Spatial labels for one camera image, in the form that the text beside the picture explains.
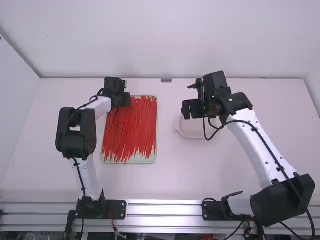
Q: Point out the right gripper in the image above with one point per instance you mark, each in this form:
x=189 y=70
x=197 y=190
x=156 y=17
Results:
x=215 y=80

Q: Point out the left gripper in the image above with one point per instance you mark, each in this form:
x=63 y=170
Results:
x=113 y=85

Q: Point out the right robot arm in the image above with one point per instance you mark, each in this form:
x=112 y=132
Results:
x=250 y=135

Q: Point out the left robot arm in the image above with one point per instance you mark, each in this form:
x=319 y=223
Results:
x=85 y=175

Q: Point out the white dish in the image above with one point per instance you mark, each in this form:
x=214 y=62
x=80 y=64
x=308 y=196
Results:
x=187 y=130

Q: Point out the pale tray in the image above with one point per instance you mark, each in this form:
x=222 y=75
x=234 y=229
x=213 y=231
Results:
x=140 y=161

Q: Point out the silver rails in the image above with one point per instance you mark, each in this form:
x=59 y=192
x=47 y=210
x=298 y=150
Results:
x=162 y=212

